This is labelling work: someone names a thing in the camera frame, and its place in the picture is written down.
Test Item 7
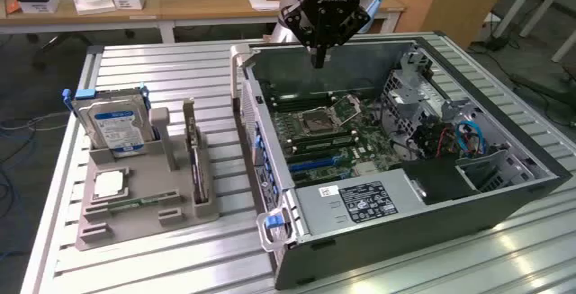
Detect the graphics card with metal bracket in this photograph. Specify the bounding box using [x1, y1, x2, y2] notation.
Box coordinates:
[182, 97, 213, 204]

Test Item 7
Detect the wooden desk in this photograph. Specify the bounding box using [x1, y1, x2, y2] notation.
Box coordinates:
[0, 0, 406, 44]

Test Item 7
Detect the wooden cabinet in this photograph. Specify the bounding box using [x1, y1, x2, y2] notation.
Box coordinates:
[382, 0, 517, 49]

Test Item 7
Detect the metal socket cover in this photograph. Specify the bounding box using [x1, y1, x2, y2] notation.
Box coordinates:
[331, 93, 365, 127]

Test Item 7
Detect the metal disk bay cage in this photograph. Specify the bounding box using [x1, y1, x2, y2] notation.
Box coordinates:
[381, 67, 450, 140]

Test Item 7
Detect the CPU socket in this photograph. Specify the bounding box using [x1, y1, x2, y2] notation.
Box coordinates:
[299, 108, 343, 137]

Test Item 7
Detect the black RAM stick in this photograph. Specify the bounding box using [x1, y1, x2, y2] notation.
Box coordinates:
[293, 131, 357, 154]

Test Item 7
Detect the green motherboard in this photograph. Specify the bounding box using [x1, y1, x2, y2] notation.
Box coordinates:
[259, 81, 395, 189]

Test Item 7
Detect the blue expansion slot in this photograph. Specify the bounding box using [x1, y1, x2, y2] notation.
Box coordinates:
[287, 156, 339, 174]

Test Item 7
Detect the white round holder on box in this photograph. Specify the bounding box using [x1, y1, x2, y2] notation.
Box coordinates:
[74, 0, 118, 16]

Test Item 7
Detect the hard disk with blue carrier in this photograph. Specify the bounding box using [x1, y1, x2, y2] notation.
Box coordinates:
[62, 86, 153, 158]

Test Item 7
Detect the grey power supply unit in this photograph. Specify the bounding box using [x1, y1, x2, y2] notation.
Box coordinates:
[293, 168, 429, 236]

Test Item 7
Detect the white box with black lid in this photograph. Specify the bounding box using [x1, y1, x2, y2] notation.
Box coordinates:
[13, 0, 61, 14]

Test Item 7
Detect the silver CPU chip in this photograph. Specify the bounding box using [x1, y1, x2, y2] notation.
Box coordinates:
[93, 171, 127, 198]

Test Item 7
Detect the green RAM stick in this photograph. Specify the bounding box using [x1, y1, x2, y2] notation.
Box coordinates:
[106, 196, 162, 211]

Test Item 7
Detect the black open PC case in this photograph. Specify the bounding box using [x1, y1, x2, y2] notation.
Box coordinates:
[229, 36, 574, 291]

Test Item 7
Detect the grey plastic parts rack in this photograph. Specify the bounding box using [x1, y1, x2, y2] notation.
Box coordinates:
[77, 107, 222, 253]

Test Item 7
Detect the white table frame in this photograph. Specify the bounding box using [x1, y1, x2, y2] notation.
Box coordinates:
[493, 0, 576, 62]

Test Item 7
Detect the red wire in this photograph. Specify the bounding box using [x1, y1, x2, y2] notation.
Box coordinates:
[439, 127, 454, 156]

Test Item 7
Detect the blue wire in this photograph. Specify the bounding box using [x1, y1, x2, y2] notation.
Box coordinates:
[454, 121, 489, 156]

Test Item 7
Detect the grey disk bay bracket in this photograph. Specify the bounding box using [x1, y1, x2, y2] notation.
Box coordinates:
[455, 148, 539, 194]

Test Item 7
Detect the blue floor cable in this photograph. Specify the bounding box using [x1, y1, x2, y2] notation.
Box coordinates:
[0, 115, 69, 261]

